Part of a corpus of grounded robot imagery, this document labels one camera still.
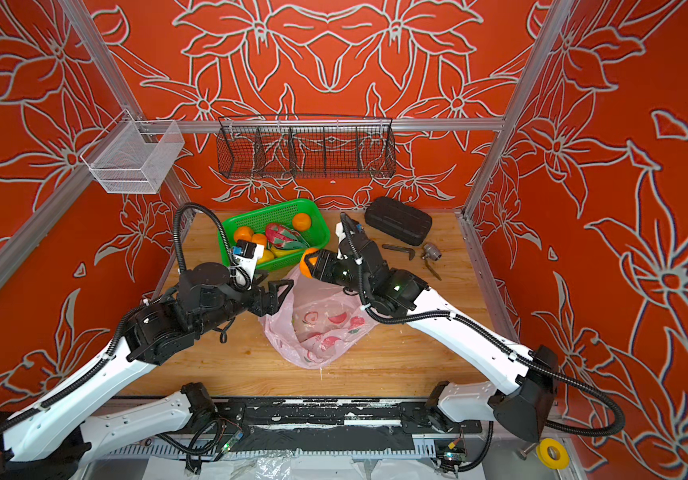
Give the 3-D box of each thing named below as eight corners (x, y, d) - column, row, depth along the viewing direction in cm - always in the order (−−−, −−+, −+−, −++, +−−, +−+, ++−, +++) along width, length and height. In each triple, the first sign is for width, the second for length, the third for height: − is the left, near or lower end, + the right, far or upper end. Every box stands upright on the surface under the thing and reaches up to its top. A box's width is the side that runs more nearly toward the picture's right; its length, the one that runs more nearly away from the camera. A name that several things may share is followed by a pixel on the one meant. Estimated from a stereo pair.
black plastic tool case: (359, 224, 115) (359, 214, 111) (376, 200, 124) (377, 190, 120) (422, 248, 107) (425, 239, 103) (435, 221, 116) (438, 212, 112)
